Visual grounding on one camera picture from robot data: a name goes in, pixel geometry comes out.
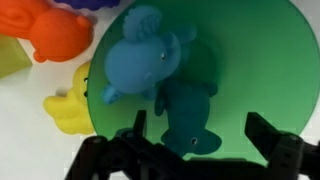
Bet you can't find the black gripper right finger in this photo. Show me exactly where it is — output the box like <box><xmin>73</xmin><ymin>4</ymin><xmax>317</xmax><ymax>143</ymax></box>
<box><xmin>244</xmin><ymin>111</ymin><xmax>320</xmax><ymax>180</ymax></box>

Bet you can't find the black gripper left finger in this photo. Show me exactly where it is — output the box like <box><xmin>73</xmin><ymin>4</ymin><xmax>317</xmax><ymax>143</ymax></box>
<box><xmin>64</xmin><ymin>109</ymin><xmax>208</xmax><ymax>180</ymax></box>

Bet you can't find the dark blue rubber animal toy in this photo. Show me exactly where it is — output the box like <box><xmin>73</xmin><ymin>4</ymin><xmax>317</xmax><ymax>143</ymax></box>
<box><xmin>153</xmin><ymin>77</ymin><xmax>223</xmax><ymax>158</ymax></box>

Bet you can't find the yellow rubber duck toy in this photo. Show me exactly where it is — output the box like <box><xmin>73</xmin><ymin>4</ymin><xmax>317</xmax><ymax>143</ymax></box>
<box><xmin>42</xmin><ymin>61</ymin><xmax>97</xmax><ymax>136</ymax></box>

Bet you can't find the green plastic bowl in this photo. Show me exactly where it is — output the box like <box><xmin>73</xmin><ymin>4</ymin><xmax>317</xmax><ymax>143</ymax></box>
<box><xmin>86</xmin><ymin>0</ymin><xmax>320</xmax><ymax>168</ymax></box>

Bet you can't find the light blue rubber elephant toy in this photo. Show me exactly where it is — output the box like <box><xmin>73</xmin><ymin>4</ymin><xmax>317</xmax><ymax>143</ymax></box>
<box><xmin>100</xmin><ymin>4</ymin><xmax>198</xmax><ymax>105</ymax></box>

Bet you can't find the orange rubber animal toy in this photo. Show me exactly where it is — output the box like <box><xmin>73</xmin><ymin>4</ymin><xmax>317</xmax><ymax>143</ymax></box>
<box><xmin>0</xmin><ymin>0</ymin><xmax>95</xmax><ymax>64</ymax></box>

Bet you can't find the yellow-green soft cube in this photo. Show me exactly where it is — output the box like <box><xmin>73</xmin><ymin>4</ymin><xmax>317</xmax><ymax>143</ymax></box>
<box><xmin>0</xmin><ymin>33</ymin><xmax>34</xmax><ymax>80</ymax></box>

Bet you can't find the purple spiky ball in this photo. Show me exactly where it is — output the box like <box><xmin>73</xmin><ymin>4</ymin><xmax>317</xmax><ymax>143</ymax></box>
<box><xmin>54</xmin><ymin>0</ymin><xmax>122</xmax><ymax>11</ymax></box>

